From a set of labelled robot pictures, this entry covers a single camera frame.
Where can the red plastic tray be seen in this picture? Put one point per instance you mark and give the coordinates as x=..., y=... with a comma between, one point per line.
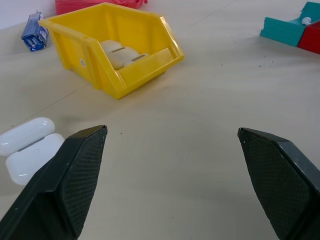
x=310, y=37

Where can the red plastic bin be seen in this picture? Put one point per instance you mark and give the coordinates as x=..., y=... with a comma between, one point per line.
x=100, y=6

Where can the teal plastic tray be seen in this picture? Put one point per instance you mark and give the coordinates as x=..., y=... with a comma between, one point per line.
x=287, y=27

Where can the blue small carton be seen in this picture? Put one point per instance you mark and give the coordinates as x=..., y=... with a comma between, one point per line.
x=35, y=35

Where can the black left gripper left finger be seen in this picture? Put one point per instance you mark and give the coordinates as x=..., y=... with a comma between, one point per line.
x=55, y=190

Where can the yellow plastic bin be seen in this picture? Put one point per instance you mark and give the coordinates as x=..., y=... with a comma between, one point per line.
x=112, y=47

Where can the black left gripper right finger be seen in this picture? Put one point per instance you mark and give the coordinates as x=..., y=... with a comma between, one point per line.
x=282, y=185

